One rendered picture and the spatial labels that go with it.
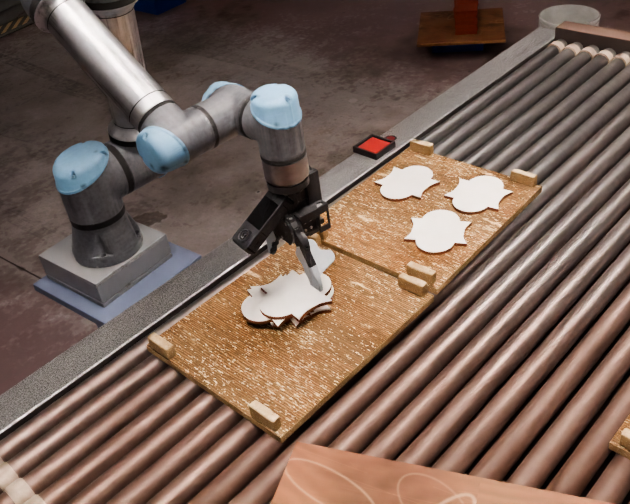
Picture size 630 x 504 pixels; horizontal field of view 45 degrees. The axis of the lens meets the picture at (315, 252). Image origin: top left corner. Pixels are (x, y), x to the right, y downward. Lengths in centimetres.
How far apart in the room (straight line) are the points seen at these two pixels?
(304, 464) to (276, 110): 52
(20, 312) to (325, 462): 233
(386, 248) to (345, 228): 12
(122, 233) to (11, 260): 196
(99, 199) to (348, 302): 55
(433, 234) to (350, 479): 67
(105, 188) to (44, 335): 156
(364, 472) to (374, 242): 64
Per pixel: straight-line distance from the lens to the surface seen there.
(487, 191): 167
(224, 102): 124
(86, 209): 159
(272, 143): 119
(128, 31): 150
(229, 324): 141
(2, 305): 331
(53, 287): 176
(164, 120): 120
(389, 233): 157
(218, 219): 340
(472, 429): 122
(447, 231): 155
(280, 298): 139
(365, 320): 137
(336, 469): 103
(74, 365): 147
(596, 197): 172
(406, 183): 171
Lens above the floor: 186
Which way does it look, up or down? 37 degrees down
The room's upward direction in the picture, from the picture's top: 8 degrees counter-clockwise
